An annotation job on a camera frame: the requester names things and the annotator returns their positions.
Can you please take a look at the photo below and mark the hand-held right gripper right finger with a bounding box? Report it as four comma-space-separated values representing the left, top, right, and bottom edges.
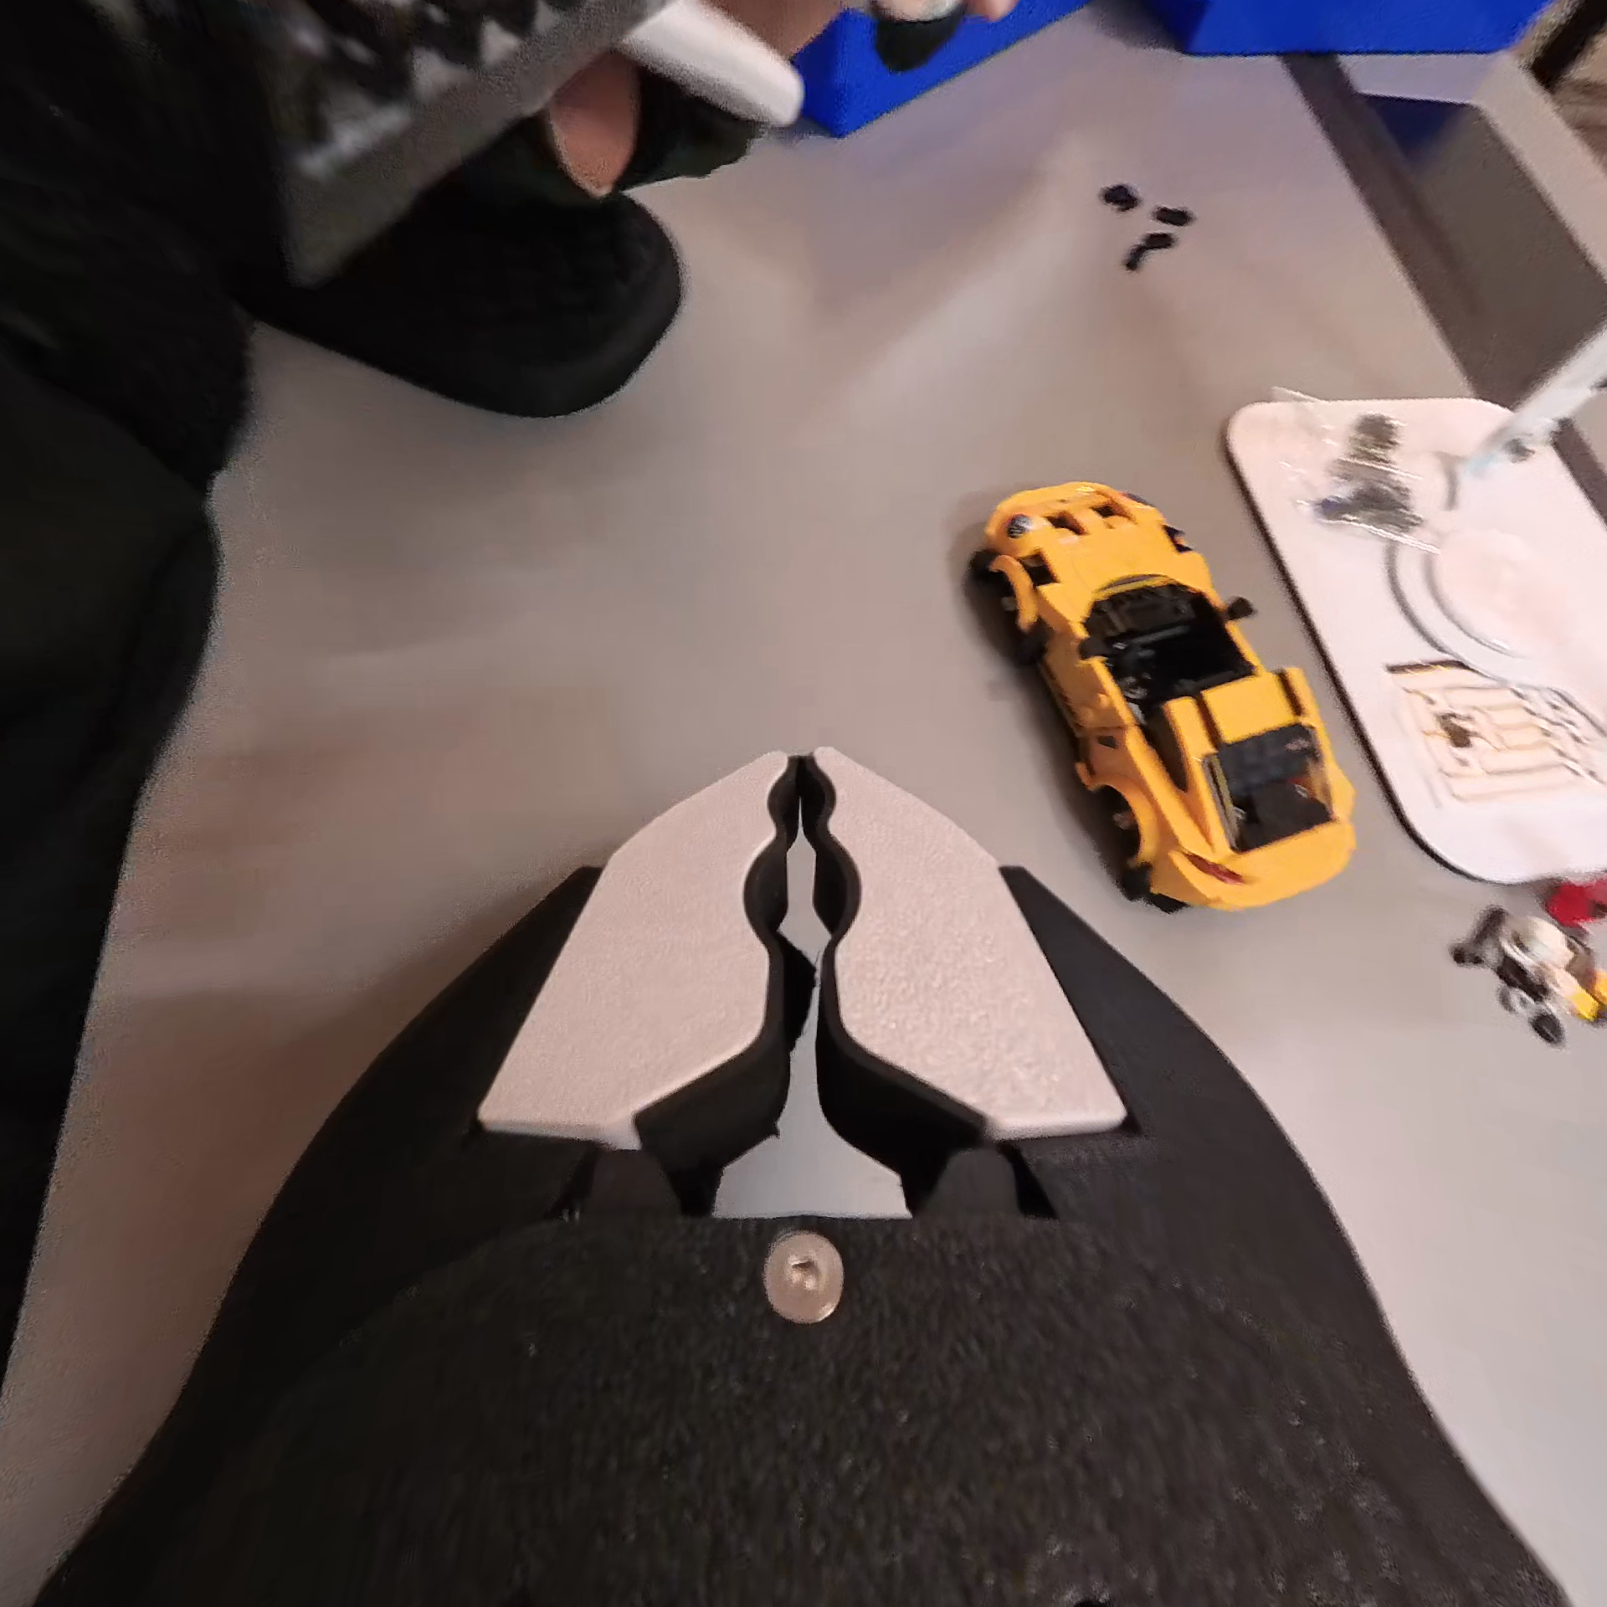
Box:
804, 746, 1127, 1143

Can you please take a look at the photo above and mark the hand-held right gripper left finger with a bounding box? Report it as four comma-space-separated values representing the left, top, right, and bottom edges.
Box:
479, 750, 806, 1151

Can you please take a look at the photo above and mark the blue storage bin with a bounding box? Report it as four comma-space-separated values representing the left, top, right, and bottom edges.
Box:
791, 0, 1094, 137

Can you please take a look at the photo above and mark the yellow lego car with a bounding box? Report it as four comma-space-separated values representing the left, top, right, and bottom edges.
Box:
968, 481, 1357, 912

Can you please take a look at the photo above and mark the pile of small lego pieces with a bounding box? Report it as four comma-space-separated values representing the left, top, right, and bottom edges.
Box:
1454, 907, 1607, 1046

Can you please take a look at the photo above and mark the lego sticker sheet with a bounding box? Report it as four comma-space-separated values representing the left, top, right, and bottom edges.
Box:
1386, 657, 1607, 810

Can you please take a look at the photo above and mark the bag of small lego parts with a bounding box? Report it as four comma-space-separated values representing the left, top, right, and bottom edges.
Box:
1281, 408, 1434, 542

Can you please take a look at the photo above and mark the person's left hand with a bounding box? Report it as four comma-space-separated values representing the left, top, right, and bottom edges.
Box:
488, 56, 771, 204

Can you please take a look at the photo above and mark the black armrest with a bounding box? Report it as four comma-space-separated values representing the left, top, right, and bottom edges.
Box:
245, 187, 687, 420

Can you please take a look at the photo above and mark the white stand base board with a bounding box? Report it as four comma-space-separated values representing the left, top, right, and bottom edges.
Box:
1224, 397, 1607, 883

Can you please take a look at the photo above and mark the stack of blue storage bins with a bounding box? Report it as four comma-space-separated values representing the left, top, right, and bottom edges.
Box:
1147, 0, 1559, 58

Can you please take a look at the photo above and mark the round clear lens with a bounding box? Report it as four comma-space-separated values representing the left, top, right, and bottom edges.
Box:
1386, 528, 1571, 666

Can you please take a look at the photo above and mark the person's dark clothed torso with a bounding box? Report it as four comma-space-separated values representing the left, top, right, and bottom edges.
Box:
0, 0, 291, 1382

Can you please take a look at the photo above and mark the clear stand rod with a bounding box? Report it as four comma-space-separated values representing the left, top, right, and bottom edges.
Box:
1457, 334, 1607, 486

